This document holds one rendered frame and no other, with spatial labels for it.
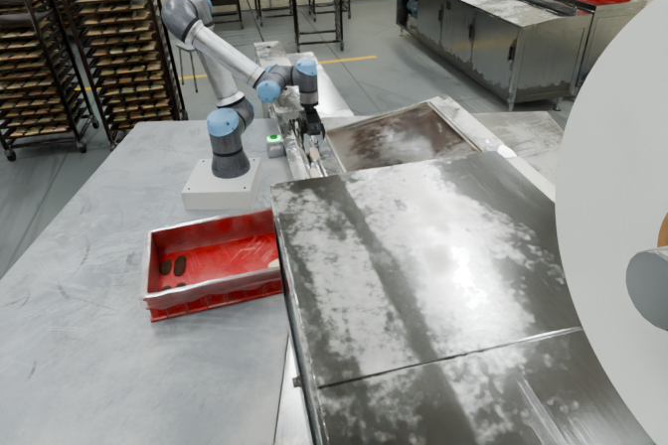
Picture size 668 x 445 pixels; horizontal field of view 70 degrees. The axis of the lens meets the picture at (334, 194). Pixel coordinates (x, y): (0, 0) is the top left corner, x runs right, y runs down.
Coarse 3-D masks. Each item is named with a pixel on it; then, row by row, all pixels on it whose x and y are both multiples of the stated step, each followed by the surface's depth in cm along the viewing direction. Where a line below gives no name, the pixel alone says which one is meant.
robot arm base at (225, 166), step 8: (240, 152) 180; (216, 160) 180; (224, 160) 179; (232, 160) 179; (240, 160) 181; (248, 160) 185; (216, 168) 182; (224, 168) 180; (232, 168) 180; (240, 168) 183; (248, 168) 185; (216, 176) 183; (224, 176) 181; (232, 176) 181; (240, 176) 182
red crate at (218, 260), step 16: (240, 240) 161; (256, 240) 161; (272, 240) 160; (160, 256) 156; (176, 256) 156; (192, 256) 155; (208, 256) 155; (224, 256) 155; (240, 256) 154; (256, 256) 154; (272, 256) 154; (192, 272) 149; (208, 272) 148; (224, 272) 148; (240, 272) 148; (160, 288) 143; (256, 288) 137; (272, 288) 138; (192, 304) 133; (208, 304) 135; (224, 304) 136; (160, 320) 132
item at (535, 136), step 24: (336, 120) 240; (480, 120) 233; (504, 120) 232; (528, 120) 231; (552, 120) 230; (528, 144) 211; (552, 144) 210; (336, 168) 200; (552, 168) 193; (288, 336) 127; (288, 360) 121; (288, 384) 115; (288, 408) 109; (288, 432) 105
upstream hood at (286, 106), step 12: (264, 48) 317; (276, 48) 316; (264, 60) 296; (276, 60) 295; (288, 60) 294; (288, 96) 243; (276, 108) 231; (288, 108) 230; (300, 108) 230; (288, 120) 229
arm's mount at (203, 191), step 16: (208, 160) 194; (256, 160) 192; (192, 176) 184; (208, 176) 183; (256, 176) 186; (192, 192) 174; (208, 192) 174; (224, 192) 174; (240, 192) 174; (256, 192) 186; (192, 208) 178; (208, 208) 178; (224, 208) 178; (240, 208) 177
